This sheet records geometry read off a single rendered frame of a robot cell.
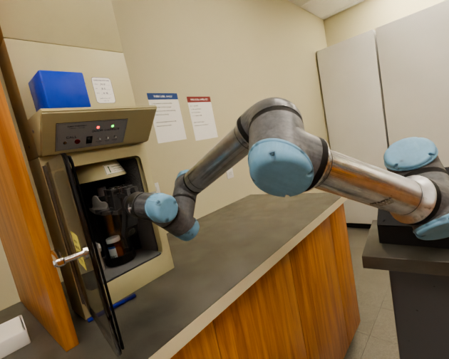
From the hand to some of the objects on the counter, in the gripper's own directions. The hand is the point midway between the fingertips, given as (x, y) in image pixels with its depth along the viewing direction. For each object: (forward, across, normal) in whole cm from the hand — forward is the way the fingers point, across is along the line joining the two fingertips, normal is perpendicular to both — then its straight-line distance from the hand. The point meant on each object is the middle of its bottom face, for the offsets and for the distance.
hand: (106, 206), depth 92 cm
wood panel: (+3, +25, +28) cm, 38 cm away
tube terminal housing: (0, +2, +28) cm, 28 cm away
